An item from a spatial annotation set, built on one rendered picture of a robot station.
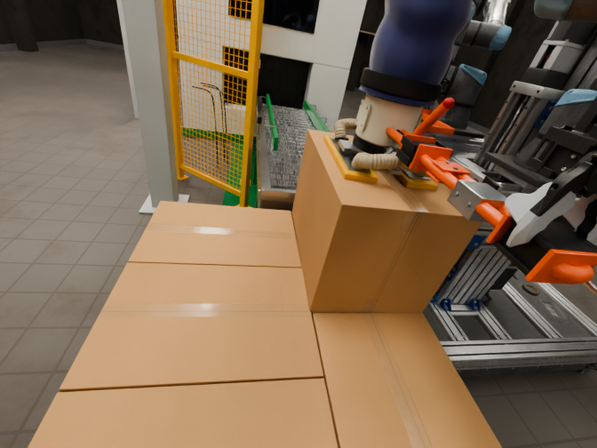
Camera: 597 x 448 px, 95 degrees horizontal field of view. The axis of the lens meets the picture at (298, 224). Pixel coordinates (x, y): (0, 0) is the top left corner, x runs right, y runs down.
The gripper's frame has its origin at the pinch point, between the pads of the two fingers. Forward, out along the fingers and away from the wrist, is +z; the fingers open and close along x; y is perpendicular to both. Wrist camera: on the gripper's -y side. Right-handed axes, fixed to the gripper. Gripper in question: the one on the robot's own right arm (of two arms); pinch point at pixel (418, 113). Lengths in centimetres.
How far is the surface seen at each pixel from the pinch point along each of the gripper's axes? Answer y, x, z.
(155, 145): -71, -130, 57
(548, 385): 59, 95, 108
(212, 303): 58, -74, 54
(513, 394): 62, 70, 108
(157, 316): 63, -88, 54
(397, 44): 37, -34, -19
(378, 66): 34, -36, -14
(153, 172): -71, -133, 77
